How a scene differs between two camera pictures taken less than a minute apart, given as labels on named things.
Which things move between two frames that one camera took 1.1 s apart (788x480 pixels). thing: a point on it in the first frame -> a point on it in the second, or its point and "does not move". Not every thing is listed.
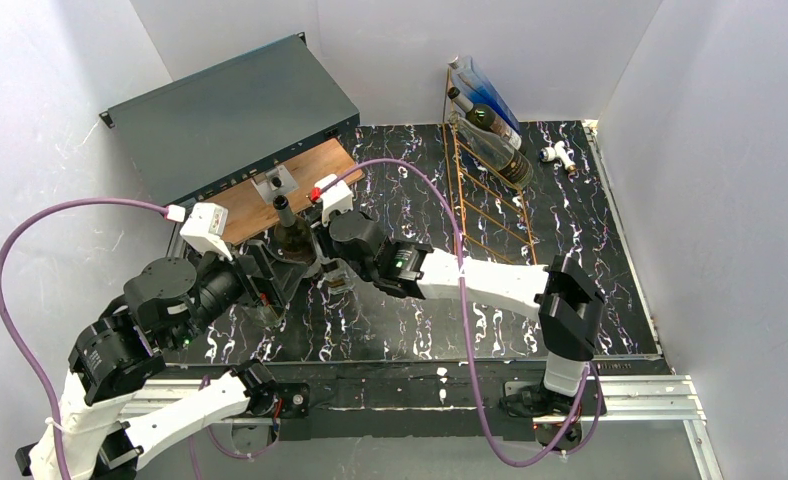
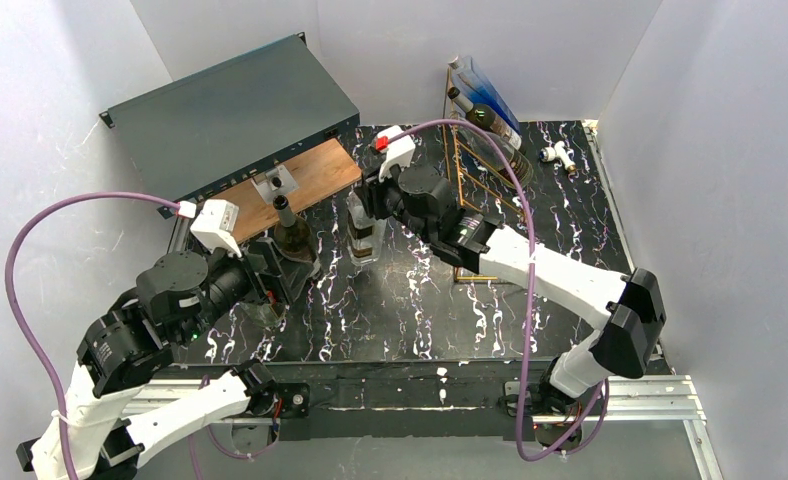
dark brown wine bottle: x=486 y=118 does not move
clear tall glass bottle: x=494 y=152 does not move
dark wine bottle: x=292 y=239 does not move
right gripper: x=327 y=252 -> x=375 y=198
